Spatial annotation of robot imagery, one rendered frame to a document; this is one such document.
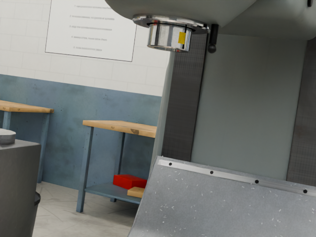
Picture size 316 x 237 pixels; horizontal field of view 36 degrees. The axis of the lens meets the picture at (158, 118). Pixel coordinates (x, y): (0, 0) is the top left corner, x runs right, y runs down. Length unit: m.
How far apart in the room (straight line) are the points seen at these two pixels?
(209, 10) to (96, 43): 5.12
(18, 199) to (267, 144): 0.44
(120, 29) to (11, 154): 4.85
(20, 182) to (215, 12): 0.35
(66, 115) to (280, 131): 4.95
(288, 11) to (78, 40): 5.17
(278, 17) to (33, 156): 0.37
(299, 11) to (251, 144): 0.33
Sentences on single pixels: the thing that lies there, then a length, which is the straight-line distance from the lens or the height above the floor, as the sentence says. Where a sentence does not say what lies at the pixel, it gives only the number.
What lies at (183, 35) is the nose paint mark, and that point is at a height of 1.29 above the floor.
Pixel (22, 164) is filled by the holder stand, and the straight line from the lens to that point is 0.67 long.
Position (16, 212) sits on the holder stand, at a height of 1.05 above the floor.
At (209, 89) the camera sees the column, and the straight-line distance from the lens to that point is 0.90.
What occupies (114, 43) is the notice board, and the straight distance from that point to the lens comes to 5.46.
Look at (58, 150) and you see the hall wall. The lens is 5.80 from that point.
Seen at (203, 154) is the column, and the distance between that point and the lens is 0.91.
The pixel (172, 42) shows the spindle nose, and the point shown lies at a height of 1.29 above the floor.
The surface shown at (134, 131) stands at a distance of 4.34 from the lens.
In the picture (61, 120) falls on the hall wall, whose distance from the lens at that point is 5.76.
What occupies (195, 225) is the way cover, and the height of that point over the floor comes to 1.01.
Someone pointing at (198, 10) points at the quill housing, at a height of 1.31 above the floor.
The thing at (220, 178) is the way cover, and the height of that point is 1.09.
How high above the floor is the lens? 1.23
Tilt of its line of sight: 3 degrees down
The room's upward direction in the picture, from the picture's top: 8 degrees clockwise
